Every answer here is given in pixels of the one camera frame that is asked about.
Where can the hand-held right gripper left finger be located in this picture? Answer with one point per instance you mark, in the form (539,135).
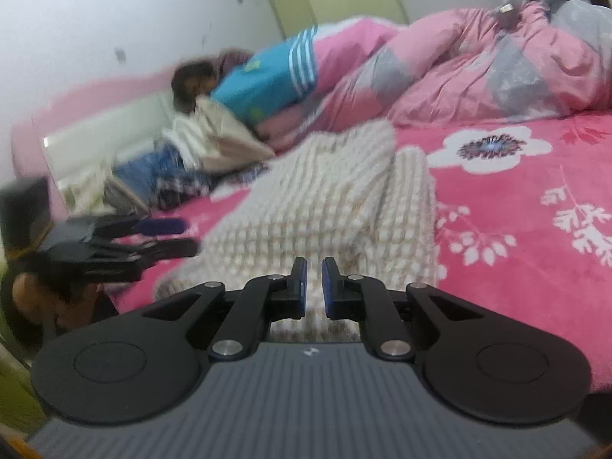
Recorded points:
(301,291)

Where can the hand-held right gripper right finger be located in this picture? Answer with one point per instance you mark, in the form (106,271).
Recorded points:
(327,291)

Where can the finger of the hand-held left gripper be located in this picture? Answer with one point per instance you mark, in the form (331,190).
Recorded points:
(158,228)
(172,247)

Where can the beige checked knit coat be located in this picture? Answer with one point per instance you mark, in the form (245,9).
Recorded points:
(325,201)

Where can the blue plaid clothes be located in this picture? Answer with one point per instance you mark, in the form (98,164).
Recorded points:
(153,177)

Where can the person's left hand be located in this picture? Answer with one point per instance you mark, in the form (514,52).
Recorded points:
(33,301)

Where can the pale patterned cloth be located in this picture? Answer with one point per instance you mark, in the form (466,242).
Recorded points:
(119,191)

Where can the cream folded garment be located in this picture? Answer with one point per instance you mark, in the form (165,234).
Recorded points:
(184,146)

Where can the beige folded garment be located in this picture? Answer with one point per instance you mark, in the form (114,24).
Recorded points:
(234,143)

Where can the pink and white headboard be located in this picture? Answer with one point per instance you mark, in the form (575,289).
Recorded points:
(95,114)

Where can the dark brown cloth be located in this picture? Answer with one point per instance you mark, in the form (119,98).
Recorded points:
(191,81)

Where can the pink floral bed sheet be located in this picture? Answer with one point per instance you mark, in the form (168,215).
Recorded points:
(502,272)

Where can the pink and grey quilt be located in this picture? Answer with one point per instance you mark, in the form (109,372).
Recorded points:
(478,67)

